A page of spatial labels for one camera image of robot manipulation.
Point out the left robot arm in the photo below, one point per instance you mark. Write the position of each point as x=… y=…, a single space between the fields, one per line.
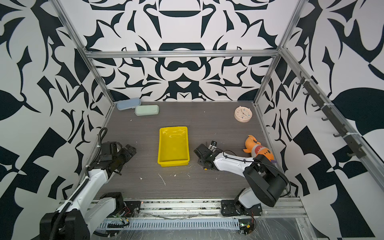
x=75 y=219

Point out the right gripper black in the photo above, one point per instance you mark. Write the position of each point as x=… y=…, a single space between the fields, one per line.
x=199 y=163

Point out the green pencil case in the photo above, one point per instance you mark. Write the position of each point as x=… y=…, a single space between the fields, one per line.
x=147 y=110

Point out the orange plush toy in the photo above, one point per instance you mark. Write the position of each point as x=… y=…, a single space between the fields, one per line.
x=255 y=148

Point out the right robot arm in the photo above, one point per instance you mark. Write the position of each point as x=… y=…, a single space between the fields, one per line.
x=266 y=182

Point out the yellow plastic bin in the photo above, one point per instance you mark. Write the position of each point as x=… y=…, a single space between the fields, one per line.
x=173 y=147

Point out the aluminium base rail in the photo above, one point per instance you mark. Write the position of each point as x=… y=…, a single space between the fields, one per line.
x=188 y=209

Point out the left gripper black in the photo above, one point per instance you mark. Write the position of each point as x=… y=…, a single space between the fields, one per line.
x=128 y=154

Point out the pink round clock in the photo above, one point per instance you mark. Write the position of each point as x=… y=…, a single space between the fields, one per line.
x=243 y=114

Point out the blue pencil case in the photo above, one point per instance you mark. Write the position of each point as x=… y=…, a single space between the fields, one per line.
x=128 y=104

